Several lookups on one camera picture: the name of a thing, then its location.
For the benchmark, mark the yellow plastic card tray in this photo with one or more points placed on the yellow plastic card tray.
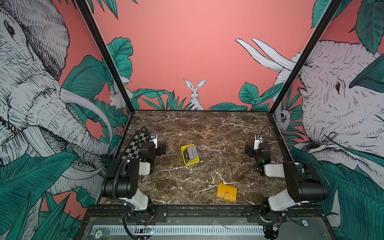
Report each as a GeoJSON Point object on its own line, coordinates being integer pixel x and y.
{"type": "Point", "coordinates": [192, 162]}

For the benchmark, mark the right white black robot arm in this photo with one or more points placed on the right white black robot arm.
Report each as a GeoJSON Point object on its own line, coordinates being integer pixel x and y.
{"type": "Point", "coordinates": [303, 183]}

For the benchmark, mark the black frame post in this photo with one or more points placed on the black frame post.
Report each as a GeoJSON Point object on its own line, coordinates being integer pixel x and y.
{"type": "Point", "coordinates": [323, 23]}
{"type": "Point", "coordinates": [102, 46]}

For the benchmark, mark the yellow leather card holder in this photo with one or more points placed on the yellow leather card holder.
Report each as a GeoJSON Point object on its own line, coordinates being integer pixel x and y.
{"type": "Point", "coordinates": [227, 193]}

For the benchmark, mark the black white checkerboard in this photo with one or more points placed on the black white checkerboard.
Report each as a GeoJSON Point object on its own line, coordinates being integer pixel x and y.
{"type": "Point", "coordinates": [132, 151]}

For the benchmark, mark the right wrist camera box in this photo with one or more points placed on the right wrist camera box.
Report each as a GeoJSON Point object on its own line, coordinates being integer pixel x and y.
{"type": "Point", "coordinates": [258, 140]}

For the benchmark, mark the black front rail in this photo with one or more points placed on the black front rail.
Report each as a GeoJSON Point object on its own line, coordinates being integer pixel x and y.
{"type": "Point", "coordinates": [164, 213]}

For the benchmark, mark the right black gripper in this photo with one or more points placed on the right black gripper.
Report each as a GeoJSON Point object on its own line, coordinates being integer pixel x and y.
{"type": "Point", "coordinates": [250, 150]}

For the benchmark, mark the white slotted cable duct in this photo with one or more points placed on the white slotted cable duct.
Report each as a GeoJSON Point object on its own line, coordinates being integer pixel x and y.
{"type": "Point", "coordinates": [173, 230]}

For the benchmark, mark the stack of grey cards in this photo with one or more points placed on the stack of grey cards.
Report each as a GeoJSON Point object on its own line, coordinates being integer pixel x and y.
{"type": "Point", "coordinates": [190, 153]}

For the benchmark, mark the right black frame post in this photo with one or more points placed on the right black frame post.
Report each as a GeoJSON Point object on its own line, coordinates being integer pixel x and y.
{"type": "Point", "coordinates": [323, 23]}

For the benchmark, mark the left black frame post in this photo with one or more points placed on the left black frame post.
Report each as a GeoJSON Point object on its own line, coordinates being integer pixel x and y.
{"type": "Point", "coordinates": [102, 46]}

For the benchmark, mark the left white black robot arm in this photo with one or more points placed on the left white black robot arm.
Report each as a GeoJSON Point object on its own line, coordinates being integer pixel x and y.
{"type": "Point", "coordinates": [121, 181]}

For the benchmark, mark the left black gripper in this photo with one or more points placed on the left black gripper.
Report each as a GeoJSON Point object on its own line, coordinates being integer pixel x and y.
{"type": "Point", "coordinates": [160, 150]}

